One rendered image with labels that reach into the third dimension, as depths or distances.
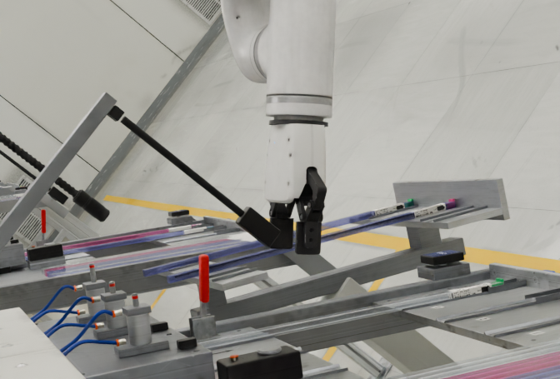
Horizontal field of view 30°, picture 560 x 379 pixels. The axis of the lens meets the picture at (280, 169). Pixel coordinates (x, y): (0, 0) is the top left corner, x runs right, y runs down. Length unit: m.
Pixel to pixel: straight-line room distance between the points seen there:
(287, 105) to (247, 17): 0.15
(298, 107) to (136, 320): 0.38
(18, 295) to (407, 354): 0.79
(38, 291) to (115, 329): 0.98
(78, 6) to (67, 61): 0.47
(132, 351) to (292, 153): 0.36
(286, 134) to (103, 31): 7.70
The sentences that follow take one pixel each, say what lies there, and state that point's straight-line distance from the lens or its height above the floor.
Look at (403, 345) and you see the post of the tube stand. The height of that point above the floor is 0.66.
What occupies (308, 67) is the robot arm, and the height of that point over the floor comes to 1.16.
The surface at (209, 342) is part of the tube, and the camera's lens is 1.29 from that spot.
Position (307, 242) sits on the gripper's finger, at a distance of 1.27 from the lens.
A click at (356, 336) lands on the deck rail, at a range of 1.46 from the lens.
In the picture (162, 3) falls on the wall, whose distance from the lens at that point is 9.10.
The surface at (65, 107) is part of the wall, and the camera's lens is 8.84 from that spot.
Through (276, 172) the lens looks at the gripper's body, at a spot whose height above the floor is 1.10.
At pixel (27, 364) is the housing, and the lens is 0.98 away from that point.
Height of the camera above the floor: 1.47
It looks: 16 degrees down
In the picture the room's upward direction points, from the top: 51 degrees counter-clockwise
